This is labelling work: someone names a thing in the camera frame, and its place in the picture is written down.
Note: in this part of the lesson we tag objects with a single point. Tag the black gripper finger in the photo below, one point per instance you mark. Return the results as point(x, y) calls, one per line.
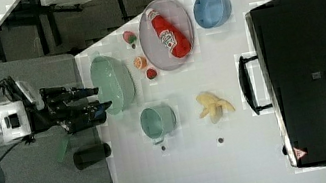
point(98, 111)
point(82, 93)

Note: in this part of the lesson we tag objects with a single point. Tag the grey round plate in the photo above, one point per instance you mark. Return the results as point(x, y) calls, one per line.
point(153, 49)

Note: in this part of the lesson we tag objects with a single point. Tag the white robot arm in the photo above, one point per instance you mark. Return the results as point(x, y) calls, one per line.
point(23, 120)

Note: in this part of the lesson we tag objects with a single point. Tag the red strawberry with leaves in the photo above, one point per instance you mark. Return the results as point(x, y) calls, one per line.
point(129, 37)

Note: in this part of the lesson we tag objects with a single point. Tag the green slotted spatula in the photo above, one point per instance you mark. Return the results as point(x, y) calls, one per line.
point(62, 149)

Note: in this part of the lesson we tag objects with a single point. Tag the red ketchup bottle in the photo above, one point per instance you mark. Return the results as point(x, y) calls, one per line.
point(170, 36)

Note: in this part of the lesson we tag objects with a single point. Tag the small red strawberry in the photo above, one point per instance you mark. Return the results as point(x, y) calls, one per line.
point(151, 73)

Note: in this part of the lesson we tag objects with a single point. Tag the orange slice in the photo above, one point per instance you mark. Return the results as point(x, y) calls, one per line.
point(140, 62)

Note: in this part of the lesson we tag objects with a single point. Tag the black cylinder cup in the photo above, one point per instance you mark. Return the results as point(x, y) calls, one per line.
point(90, 156)

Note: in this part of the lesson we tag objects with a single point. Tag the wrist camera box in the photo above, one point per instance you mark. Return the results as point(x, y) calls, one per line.
point(31, 94)

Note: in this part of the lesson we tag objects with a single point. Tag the black toaster oven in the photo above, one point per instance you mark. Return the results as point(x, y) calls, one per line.
point(289, 37)

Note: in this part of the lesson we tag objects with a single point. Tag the blue bowl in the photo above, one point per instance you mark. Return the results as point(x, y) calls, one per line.
point(212, 13)

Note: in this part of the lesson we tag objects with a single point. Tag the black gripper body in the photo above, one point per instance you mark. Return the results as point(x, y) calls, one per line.
point(57, 111)

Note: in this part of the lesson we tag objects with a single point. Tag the green perforated colander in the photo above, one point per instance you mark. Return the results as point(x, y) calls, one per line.
point(114, 82)

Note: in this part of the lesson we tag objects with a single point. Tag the green mug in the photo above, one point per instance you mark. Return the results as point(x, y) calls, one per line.
point(157, 121)

